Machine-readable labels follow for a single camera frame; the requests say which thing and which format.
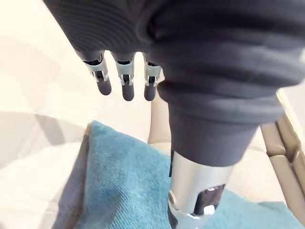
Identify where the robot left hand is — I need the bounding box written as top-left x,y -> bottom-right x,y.
43,0 -> 305,229

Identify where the teal blue cushion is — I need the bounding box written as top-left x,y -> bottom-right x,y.
56,120 -> 305,229

